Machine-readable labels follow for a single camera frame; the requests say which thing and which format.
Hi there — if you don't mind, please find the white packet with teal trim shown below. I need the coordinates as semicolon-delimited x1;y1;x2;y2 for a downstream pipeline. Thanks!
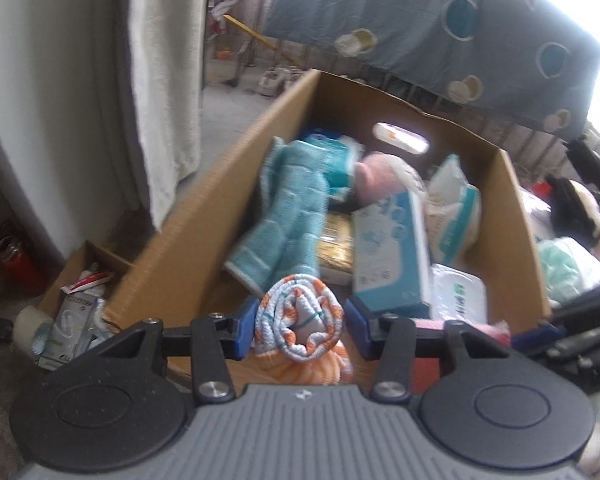
424;154;483;266

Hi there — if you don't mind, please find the grey-blue blanket with circles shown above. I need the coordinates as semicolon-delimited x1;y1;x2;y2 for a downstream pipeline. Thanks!
262;0;600;133

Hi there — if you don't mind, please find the black hanging garment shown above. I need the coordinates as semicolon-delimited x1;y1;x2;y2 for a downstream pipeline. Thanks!
562;135;600;193

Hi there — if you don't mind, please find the large cardboard box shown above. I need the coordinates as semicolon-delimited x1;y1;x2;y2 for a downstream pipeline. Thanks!
102;67;553;391

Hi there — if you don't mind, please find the black and cream plush toy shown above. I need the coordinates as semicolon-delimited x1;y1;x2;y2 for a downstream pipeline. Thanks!
547;175;600;261

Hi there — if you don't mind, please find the red bottle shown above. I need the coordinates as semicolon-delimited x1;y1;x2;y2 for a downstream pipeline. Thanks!
0;232;46;296

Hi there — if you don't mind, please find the blue and white box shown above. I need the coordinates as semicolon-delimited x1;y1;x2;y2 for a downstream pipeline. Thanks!
350;191;433;318

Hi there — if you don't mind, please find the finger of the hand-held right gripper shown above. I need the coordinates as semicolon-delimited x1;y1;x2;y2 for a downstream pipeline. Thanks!
511;324;567;357
550;282;600;327

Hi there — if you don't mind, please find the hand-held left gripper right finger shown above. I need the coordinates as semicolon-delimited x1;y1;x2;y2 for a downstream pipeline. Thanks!
345;297;513;403

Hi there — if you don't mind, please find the tape roll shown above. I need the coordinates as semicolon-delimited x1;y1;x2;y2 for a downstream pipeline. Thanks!
14;305;56;356

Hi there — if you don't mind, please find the light green plastic bag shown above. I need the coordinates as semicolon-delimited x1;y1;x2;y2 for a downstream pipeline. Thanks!
535;237;600;306

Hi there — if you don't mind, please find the red and white tube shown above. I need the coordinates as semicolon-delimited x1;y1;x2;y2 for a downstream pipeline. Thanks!
62;270;116;295

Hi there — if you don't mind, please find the white glove packet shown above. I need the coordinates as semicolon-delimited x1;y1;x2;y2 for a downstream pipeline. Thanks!
40;292;106;368

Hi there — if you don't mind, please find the gold box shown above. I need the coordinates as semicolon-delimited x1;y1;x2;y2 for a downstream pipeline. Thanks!
316;210;356;283

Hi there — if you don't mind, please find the teal wet wipes packet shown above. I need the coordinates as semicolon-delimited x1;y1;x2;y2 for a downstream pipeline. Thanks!
300;130;366;201

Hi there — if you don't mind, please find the white pack with green label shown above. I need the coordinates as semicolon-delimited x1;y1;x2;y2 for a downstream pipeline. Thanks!
430;262;488;323

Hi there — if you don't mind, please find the blue striped towel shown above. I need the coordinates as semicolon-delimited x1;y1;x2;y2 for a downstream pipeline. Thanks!
224;137;331;296

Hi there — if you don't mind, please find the small cardboard box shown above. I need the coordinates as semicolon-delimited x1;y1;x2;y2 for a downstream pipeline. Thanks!
37;240;133;371

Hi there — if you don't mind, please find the pink plush toy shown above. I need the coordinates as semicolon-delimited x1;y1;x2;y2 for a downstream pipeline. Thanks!
352;152;426;208

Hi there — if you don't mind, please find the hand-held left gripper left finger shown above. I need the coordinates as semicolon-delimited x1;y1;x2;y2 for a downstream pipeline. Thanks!
100;296;258;403

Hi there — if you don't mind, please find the yellow stick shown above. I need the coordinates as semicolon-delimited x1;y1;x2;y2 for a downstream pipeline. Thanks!
223;14;306;68

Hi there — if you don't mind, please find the white curtain cloth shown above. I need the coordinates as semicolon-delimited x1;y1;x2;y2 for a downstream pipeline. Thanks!
114;0;212;231

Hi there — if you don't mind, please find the orange and white cloth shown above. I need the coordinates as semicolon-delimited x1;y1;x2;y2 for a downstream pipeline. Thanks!
252;272;356;386

